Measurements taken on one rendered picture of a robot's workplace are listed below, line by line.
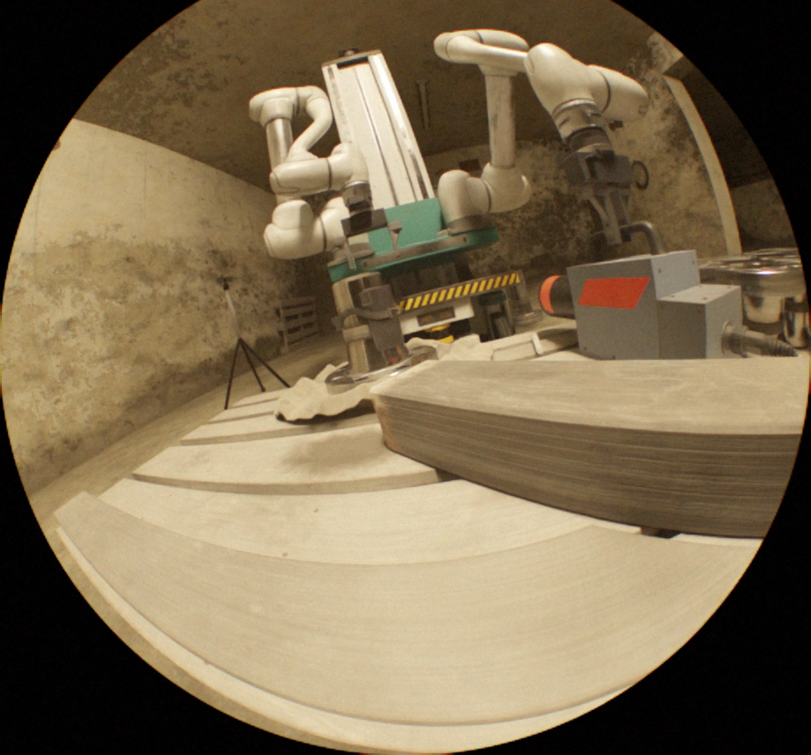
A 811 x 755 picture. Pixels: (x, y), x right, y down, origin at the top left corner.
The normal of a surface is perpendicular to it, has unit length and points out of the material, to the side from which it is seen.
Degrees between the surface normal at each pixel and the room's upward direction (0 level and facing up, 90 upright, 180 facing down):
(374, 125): 90
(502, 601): 0
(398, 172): 90
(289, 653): 0
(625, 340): 90
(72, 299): 90
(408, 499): 0
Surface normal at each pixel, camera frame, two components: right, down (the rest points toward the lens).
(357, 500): -0.26, -0.95
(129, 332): 0.96, -0.23
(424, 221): 0.02, 0.18
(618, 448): -0.74, 0.32
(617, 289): -0.96, 0.26
